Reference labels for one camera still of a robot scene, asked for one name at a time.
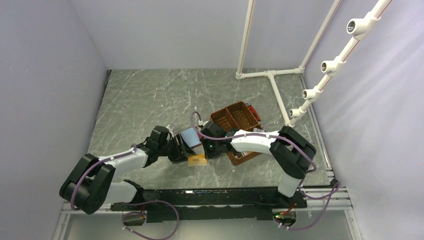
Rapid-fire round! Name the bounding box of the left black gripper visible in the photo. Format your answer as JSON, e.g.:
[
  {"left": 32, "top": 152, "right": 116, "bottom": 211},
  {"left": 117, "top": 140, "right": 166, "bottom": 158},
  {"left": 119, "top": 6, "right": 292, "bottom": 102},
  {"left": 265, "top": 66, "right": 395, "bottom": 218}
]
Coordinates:
[{"left": 158, "top": 133, "right": 196, "bottom": 164}]

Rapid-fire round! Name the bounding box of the red leather card holder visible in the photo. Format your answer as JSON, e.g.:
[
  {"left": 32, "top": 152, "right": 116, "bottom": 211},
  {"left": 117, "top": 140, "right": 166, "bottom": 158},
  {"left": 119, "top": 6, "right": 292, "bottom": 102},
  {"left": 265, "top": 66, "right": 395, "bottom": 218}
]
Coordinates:
[{"left": 180, "top": 128, "right": 202, "bottom": 149}]

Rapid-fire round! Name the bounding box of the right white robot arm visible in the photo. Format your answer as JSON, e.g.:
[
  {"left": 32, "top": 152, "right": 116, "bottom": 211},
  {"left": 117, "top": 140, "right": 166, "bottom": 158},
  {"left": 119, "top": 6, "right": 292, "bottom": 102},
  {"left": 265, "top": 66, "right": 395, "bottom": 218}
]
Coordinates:
[{"left": 194, "top": 121, "right": 317, "bottom": 208}]

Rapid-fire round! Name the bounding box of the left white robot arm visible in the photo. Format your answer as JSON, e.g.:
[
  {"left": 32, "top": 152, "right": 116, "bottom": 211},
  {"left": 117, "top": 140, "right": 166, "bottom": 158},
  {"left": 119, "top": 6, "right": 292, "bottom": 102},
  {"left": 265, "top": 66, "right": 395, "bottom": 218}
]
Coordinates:
[{"left": 59, "top": 126, "right": 196, "bottom": 215}]

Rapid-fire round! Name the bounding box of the brown woven basket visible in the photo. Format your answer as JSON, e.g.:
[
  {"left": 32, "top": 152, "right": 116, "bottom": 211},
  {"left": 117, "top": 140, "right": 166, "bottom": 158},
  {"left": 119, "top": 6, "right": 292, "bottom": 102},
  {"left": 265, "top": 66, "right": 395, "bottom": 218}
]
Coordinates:
[{"left": 209, "top": 101, "right": 263, "bottom": 166}]

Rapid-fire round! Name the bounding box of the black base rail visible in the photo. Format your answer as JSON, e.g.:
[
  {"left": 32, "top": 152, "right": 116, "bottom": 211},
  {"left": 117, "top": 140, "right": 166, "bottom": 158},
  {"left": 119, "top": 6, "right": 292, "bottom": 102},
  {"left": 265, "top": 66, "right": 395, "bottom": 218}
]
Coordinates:
[{"left": 110, "top": 186, "right": 307, "bottom": 223}]

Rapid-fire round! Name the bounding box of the white pvc pipe frame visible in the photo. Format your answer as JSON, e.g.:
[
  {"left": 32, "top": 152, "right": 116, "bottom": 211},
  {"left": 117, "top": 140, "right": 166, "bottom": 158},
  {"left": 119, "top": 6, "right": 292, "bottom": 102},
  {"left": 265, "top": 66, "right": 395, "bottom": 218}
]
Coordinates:
[{"left": 235, "top": 0, "right": 393, "bottom": 129}]

